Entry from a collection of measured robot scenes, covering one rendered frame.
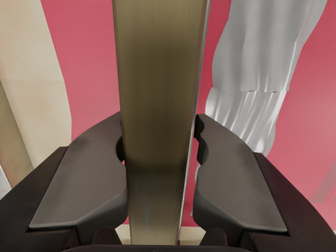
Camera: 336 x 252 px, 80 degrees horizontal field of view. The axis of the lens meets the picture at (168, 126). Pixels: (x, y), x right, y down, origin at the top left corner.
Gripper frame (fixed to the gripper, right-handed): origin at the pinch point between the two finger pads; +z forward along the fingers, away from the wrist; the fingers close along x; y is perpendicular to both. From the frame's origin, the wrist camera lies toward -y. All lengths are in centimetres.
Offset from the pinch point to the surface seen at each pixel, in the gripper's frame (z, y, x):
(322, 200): 5.9, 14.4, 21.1
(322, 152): 5.9, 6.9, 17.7
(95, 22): 5.9, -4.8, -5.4
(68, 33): 5.9, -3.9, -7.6
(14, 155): 4.2, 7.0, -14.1
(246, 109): 5.4, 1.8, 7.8
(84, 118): 5.9, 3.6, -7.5
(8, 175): 2.7, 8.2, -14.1
